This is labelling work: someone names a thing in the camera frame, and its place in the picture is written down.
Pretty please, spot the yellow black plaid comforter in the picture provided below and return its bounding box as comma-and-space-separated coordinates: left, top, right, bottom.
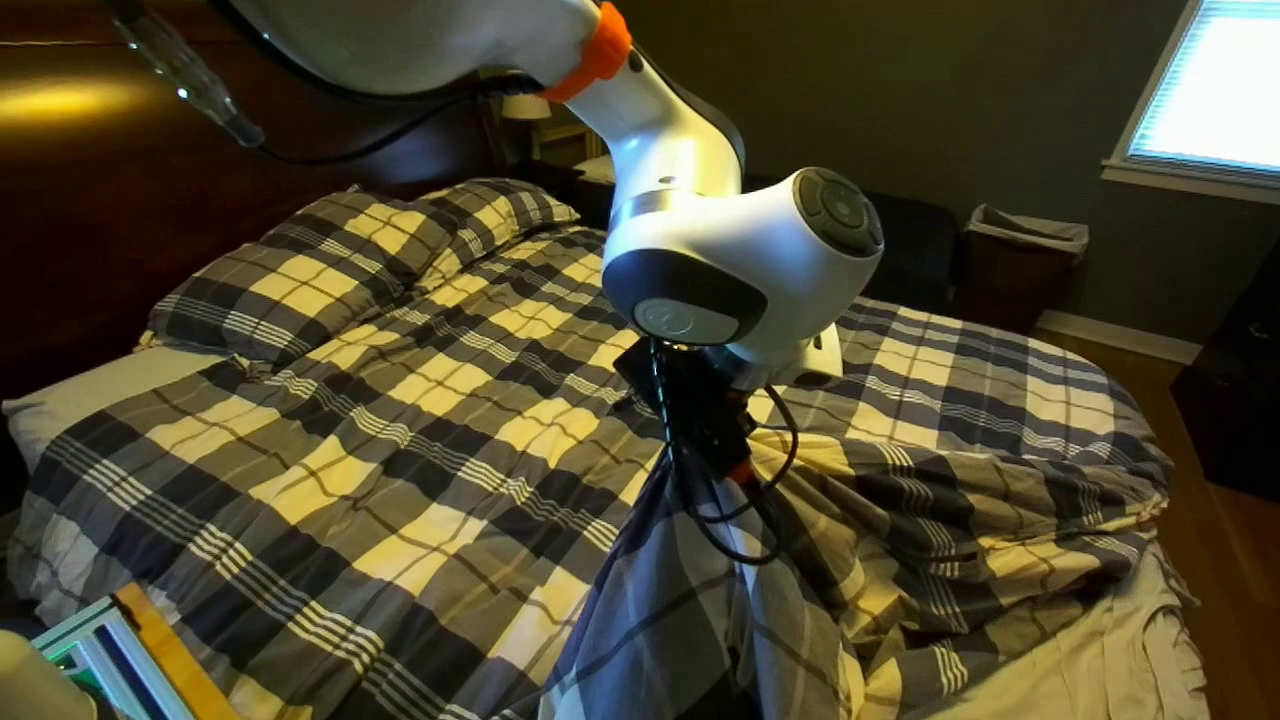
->
8, 220, 1167, 720

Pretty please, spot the bright window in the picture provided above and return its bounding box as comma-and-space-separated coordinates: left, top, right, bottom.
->
1099, 0, 1280, 205

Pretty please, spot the plaid pillow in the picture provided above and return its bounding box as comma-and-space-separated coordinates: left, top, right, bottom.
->
149, 176, 578, 368

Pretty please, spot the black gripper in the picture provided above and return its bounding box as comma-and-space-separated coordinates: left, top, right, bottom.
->
626, 341, 757, 489

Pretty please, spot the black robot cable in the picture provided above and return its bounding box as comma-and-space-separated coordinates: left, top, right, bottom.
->
642, 335, 804, 566

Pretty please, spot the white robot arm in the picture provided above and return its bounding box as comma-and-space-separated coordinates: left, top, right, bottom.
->
228, 0, 885, 476

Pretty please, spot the dark wooden headboard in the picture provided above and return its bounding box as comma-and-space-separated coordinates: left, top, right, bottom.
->
0, 0, 497, 395

